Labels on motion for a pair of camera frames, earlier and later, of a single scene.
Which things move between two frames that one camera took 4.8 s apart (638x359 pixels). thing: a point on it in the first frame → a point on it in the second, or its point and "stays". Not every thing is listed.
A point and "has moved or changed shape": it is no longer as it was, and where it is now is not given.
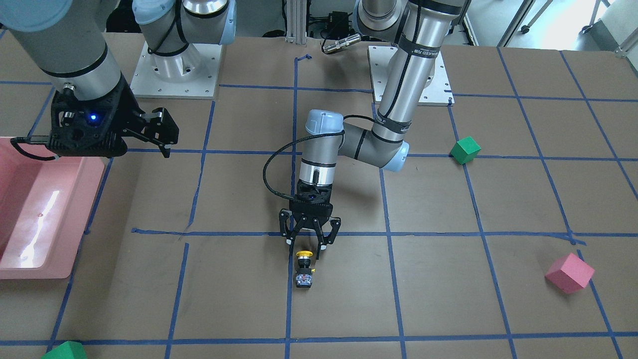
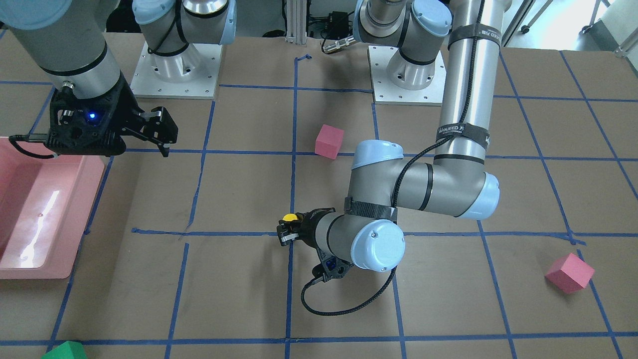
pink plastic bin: [44, 207] stays
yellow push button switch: [303, 276] has moved or changed shape
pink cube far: [569, 273] stays
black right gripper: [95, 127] stays
